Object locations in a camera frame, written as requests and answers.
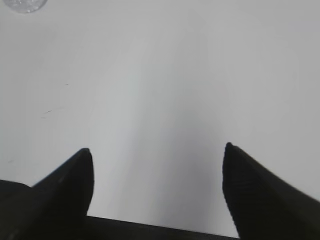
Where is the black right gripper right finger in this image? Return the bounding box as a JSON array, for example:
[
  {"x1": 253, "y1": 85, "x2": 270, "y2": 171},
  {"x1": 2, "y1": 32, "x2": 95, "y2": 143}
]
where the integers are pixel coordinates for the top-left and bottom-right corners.
[{"x1": 222, "y1": 142, "x2": 320, "y2": 240}]

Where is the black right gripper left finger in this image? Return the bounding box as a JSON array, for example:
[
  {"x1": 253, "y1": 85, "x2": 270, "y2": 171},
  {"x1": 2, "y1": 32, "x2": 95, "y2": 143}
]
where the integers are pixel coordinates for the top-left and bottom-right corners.
[{"x1": 0, "y1": 148, "x2": 94, "y2": 240}]

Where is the Nongfu Spring water bottle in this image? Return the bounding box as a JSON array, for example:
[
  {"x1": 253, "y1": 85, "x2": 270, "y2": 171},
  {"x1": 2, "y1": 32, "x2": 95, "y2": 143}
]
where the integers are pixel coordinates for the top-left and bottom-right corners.
[{"x1": 3, "y1": 0, "x2": 47, "y2": 14}]

